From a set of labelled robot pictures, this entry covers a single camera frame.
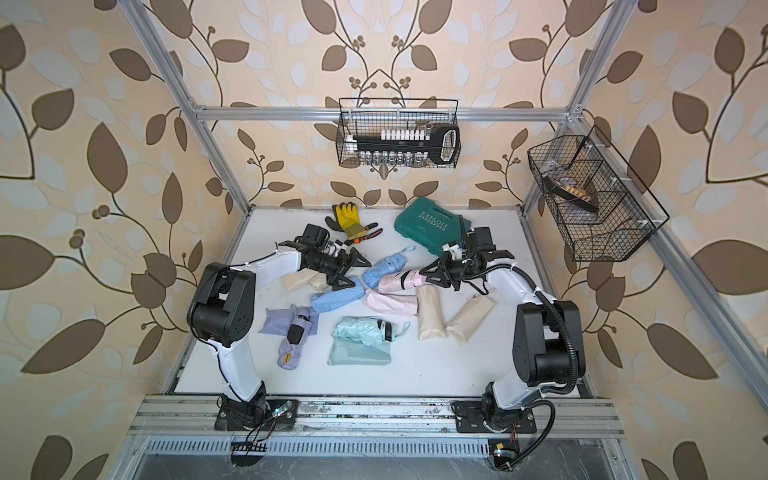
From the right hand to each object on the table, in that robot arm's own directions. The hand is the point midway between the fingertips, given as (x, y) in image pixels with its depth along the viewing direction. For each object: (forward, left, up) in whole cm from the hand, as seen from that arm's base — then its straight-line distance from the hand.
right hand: (422, 274), depth 85 cm
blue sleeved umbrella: (-2, +31, -11) cm, 33 cm away
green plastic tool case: (+27, -6, -10) cm, 29 cm away
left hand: (+5, +19, -3) cm, 20 cm away
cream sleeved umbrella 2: (-8, -15, -13) cm, 21 cm away
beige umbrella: (+4, +32, -9) cm, 33 cm away
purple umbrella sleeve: (-8, +43, -10) cm, 45 cm away
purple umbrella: (-10, +37, -10) cm, 39 cm away
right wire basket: (+6, -45, +18) cm, 49 cm away
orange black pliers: (+26, +18, -13) cm, 34 cm away
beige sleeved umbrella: (+8, +39, -12) cm, 41 cm away
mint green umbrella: (-12, +16, -10) cm, 22 cm away
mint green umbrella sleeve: (-17, +21, -13) cm, 30 cm away
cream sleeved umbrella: (-6, -3, -13) cm, 15 cm away
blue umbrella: (+7, +15, -10) cm, 19 cm away
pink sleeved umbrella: (-4, +9, -10) cm, 14 cm away
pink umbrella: (-1, +6, -2) cm, 6 cm away
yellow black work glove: (+34, +26, -11) cm, 44 cm away
